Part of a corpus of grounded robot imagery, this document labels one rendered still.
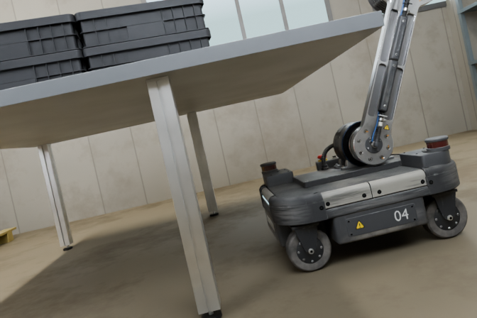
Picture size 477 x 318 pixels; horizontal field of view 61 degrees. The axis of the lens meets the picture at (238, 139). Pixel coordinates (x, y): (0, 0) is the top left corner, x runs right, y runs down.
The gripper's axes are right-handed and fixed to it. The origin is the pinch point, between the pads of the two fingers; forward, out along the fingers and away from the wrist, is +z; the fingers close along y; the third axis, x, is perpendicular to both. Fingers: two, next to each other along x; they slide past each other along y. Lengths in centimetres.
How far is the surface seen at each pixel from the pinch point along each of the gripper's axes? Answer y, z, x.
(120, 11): -7.3, 5.3, -18.0
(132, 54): -7.8, 18.6, -16.7
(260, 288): 13, 97, -7
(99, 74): 3.0, 28.2, -40.1
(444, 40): 49, 5, 345
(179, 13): 4.3, 8.5, -4.4
